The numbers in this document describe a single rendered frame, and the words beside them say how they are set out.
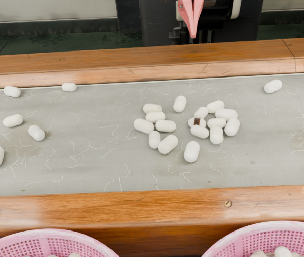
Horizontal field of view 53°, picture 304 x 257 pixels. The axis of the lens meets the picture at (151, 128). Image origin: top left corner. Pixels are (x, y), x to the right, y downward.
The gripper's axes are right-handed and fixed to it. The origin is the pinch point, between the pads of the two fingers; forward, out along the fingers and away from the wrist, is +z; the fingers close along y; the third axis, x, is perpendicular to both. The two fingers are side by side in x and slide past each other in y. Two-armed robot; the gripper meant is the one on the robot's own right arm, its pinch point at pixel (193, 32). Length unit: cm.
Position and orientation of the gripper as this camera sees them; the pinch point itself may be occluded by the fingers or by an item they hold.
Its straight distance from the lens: 58.2
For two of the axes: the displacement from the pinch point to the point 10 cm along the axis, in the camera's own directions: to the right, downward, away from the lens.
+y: 10.0, -0.5, -0.4
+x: 0.5, 1.3, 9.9
